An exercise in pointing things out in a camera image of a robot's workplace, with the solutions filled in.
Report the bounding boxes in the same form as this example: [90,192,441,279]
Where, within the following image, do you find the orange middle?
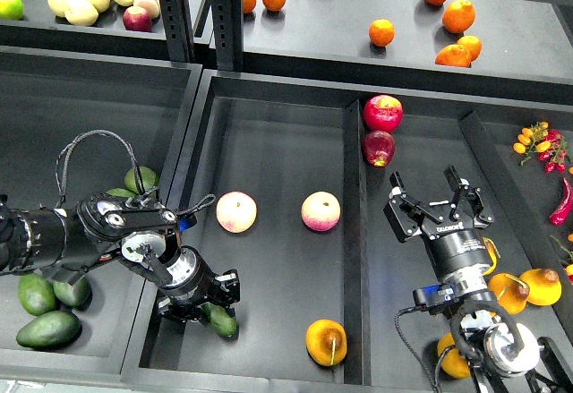
[369,19,395,47]

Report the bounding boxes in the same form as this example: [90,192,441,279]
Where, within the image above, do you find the bright red apple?
[363,94,403,133]

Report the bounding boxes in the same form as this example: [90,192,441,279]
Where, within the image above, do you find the black shelf post left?
[159,0,194,63]

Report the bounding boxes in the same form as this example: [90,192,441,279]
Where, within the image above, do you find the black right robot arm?
[384,166,572,392]

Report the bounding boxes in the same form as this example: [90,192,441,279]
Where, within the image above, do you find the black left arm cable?
[54,129,217,218]

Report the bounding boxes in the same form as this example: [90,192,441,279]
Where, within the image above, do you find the dark red shelf apple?
[123,5,152,33]

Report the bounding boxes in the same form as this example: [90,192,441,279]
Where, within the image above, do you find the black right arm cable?
[393,305,442,393]

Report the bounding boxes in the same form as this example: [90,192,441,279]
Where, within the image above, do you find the yellow pear far right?
[519,269,562,306]

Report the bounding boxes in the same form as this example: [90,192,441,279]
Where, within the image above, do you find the green avocado lower middle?
[53,277,91,308]

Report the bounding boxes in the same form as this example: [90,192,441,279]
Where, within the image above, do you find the black left tray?
[1,47,202,381]

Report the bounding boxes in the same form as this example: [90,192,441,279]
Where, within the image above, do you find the black middle tray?
[122,72,572,392]

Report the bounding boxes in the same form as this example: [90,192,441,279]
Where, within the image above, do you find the black shelf post right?
[210,0,244,72]

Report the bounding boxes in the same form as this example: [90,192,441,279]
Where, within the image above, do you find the pink yellow apple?
[301,191,341,232]
[216,192,257,234]

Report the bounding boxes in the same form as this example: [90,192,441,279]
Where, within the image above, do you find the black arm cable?
[393,305,442,393]
[54,129,217,218]

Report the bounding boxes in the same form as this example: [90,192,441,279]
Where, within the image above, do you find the orange lower right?
[457,35,483,62]

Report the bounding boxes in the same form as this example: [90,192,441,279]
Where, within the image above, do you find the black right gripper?
[383,165,495,281]

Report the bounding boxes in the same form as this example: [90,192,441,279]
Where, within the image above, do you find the yellow pear bottom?
[437,333,471,380]

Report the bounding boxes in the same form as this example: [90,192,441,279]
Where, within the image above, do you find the cherry tomato bunch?
[512,122,571,174]

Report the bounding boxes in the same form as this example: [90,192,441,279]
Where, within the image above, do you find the black slanted divider bar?
[459,112,572,335]

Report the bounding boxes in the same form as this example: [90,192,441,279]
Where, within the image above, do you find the green avocado upper right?
[124,166,158,193]

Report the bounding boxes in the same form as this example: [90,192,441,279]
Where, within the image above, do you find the green avocado bottom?
[16,311,81,349]

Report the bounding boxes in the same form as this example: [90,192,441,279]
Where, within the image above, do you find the yellow brown pear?
[305,319,347,367]

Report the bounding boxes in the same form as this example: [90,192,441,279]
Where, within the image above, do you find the red chili pepper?
[550,177,572,226]

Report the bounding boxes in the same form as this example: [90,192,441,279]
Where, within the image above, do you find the large orange right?
[442,0,475,34]

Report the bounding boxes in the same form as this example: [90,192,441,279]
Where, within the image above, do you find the dark green avocado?
[201,303,237,337]

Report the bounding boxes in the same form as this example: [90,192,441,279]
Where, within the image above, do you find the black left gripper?
[156,247,240,322]

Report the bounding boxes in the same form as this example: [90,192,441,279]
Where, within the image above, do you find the black shelf post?
[210,0,244,72]
[159,0,194,63]

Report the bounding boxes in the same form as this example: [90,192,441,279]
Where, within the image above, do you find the black tray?
[1,47,202,381]
[122,72,572,392]

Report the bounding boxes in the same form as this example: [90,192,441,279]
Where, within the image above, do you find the pink peach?
[133,0,161,20]

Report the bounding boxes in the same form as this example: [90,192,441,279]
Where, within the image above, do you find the green avocado upper left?
[106,187,136,198]

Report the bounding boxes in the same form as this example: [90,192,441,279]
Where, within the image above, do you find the pale yellow pear front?
[64,0,99,27]

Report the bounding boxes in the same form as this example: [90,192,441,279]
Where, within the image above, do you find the green avocado lower left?
[18,273,57,316]

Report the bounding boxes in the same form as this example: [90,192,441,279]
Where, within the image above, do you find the yellow pear hidden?
[483,236,500,277]

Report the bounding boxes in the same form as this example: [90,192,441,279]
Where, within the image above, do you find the yellow pear with stem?
[488,273,530,315]

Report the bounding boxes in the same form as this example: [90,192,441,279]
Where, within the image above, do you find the pink yellow apple left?
[216,192,257,234]

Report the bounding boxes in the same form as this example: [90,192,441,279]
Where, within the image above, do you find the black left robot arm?
[1,193,240,324]

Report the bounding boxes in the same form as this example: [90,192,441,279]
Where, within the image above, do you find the orange lower front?
[435,44,472,67]

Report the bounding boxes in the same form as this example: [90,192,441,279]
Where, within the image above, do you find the pink yellow apple right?
[301,191,341,232]

